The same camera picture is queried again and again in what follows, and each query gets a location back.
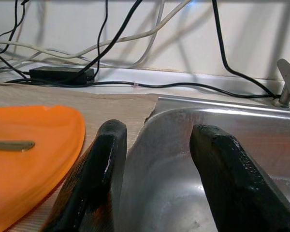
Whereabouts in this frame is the orange plastic plate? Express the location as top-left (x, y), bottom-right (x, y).
top-left (0, 105), bottom-right (86, 232)

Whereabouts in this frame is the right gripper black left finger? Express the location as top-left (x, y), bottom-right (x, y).
top-left (42, 119), bottom-right (128, 232)

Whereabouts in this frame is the chrome sink faucet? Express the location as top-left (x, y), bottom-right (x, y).
top-left (272, 54), bottom-right (290, 108)

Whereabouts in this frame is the silver metal fork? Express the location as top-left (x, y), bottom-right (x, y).
top-left (0, 139), bottom-right (36, 153)

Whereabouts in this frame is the white power cable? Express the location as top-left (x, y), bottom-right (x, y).
top-left (0, 0), bottom-right (193, 60)

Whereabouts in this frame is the black power adapter brick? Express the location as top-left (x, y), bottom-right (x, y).
top-left (29, 66), bottom-right (95, 84)

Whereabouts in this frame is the black power cable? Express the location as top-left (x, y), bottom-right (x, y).
top-left (211, 0), bottom-right (280, 97)
top-left (4, 78), bottom-right (281, 99)
top-left (77, 0), bottom-right (145, 73)
top-left (95, 0), bottom-right (109, 75)

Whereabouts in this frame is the beige woven placemat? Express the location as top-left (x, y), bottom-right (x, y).
top-left (0, 83), bottom-right (158, 232)

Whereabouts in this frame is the stainless steel sink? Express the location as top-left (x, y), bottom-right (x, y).
top-left (113, 95), bottom-right (290, 232)

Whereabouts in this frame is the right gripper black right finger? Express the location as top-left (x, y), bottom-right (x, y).
top-left (189, 123), bottom-right (290, 232)

